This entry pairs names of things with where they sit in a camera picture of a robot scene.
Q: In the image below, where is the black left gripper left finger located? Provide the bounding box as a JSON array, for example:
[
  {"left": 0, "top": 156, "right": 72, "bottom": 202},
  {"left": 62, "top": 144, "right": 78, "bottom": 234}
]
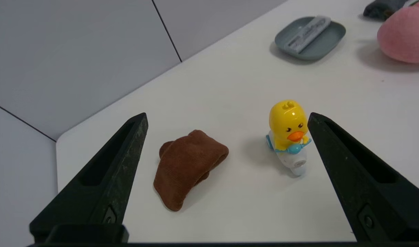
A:
[{"left": 29, "top": 113, "right": 149, "bottom": 243}]

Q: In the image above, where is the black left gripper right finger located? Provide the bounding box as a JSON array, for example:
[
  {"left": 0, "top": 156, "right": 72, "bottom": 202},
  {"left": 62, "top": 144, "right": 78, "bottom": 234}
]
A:
[{"left": 307, "top": 112, "right": 419, "bottom": 242}]

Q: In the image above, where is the grey rectangular plastic case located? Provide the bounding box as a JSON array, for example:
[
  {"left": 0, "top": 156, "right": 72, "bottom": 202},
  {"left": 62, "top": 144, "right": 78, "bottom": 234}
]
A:
[{"left": 284, "top": 15, "right": 331, "bottom": 54}]

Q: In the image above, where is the grey-blue square dish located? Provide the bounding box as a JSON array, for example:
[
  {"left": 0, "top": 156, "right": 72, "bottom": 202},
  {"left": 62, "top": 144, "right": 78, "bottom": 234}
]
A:
[{"left": 274, "top": 16, "right": 347, "bottom": 62}]

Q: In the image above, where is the brown folded cloth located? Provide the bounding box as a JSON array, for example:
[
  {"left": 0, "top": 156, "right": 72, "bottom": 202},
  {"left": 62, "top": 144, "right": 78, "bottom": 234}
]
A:
[{"left": 153, "top": 129, "right": 229, "bottom": 212}]

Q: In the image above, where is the yellow duck toy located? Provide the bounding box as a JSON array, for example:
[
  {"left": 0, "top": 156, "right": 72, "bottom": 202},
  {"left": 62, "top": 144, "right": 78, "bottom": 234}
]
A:
[{"left": 265, "top": 99, "right": 312, "bottom": 177}]

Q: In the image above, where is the pink peach plush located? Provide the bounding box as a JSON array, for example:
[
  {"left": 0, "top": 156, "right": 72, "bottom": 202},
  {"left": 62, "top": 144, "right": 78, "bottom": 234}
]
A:
[{"left": 377, "top": 5, "right": 419, "bottom": 64}]

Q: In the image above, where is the dark grey rolled towel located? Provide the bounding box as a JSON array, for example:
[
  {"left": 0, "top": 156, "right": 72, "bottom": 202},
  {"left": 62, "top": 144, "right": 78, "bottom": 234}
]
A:
[{"left": 363, "top": 0, "right": 408, "bottom": 20}]

